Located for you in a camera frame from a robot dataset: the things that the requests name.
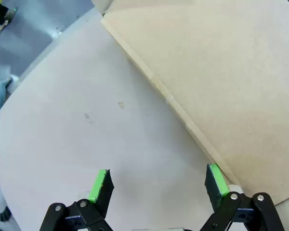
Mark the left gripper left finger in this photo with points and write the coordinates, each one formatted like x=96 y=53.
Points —
x=100 y=190

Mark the brown cardboard box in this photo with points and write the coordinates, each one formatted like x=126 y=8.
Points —
x=219 y=72

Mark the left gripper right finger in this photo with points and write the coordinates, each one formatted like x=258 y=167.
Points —
x=218 y=185

